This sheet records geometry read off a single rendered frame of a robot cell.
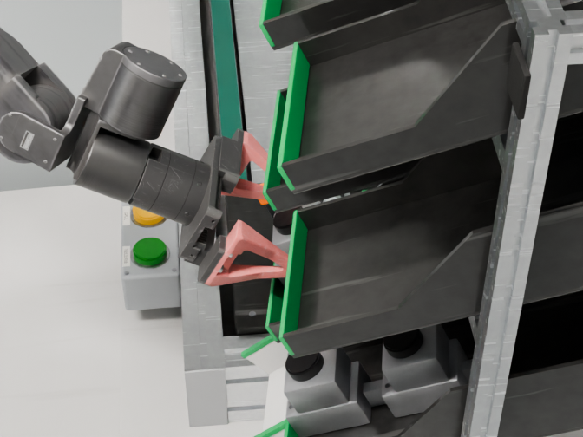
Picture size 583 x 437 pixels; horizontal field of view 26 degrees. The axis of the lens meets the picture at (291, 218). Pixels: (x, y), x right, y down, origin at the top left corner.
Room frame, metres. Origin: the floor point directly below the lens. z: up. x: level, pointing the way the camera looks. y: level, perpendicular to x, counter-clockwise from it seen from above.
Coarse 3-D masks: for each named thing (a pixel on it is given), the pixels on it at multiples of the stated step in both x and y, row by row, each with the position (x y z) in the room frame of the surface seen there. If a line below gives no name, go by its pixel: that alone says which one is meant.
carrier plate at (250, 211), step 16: (352, 192) 1.16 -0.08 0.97; (240, 208) 1.13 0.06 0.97; (256, 208) 1.13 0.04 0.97; (256, 224) 1.10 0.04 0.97; (272, 224) 1.10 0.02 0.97; (240, 256) 1.05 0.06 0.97; (256, 256) 1.05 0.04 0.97; (240, 288) 0.99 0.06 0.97; (256, 288) 0.99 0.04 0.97; (240, 304) 0.97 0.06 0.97; (256, 304) 0.97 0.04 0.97; (240, 320) 0.94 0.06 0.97; (256, 320) 0.94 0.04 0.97
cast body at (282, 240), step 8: (296, 208) 0.81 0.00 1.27; (280, 216) 0.81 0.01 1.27; (288, 216) 0.80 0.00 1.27; (280, 224) 0.80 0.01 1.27; (288, 224) 0.79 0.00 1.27; (280, 232) 0.79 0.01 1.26; (288, 232) 0.79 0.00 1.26; (272, 240) 0.79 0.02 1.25; (280, 240) 0.79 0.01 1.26; (288, 240) 0.78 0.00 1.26; (280, 248) 0.78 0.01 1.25; (288, 248) 0.78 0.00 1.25; (280, 280) 0.78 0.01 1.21
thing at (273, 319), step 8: (384, 184) 0.85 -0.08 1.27; (272, 280) 0.78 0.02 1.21; (272, 288) 0.77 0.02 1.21; (280, 288) 0.78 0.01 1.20; (272, 296) 0.76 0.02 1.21; (280, 296) 0.77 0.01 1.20; (272, 304) 0.75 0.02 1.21; (280, 304) 0.77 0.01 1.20; (272, 312) 0.75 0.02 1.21; (280, 312) 0.76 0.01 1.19; (272, 320) 0.74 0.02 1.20; (280, 320) 0.75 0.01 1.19; (272, 328) 0.73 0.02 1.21; (272, 336) 0.73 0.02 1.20
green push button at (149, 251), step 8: (144, 240) 1.07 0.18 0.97; (152, 240) 1.07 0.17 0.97; (160, 240) 1.07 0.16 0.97; (136, 248) 1.06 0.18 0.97; (144, 248) 1.06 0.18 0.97; (152, 248) 1.06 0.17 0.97; (160, 248) 1.06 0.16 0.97; (136, 256) 1.05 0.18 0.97; (144, 256) 1.04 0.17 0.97; (152, 256) 1.04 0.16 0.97; (160, 256) 1.05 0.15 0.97; (144, 264) 1.04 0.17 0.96; (152, 264) 1.04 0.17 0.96
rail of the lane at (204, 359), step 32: (192, 0) 1.59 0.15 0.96; (192, 32) 1.51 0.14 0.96; (192, 64) 1.43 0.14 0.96; (192, 96) 1.37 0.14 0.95; (192, 128) 1.30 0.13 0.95; (192, 288) 1.00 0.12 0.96; (192, 320) 0.95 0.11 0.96; (192, 352) 0.91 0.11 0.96; (192, 384) 0.88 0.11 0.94; (224, 384) 0.88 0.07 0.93; (192, 416) 0.88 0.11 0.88; (224, 416) 0.88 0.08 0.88
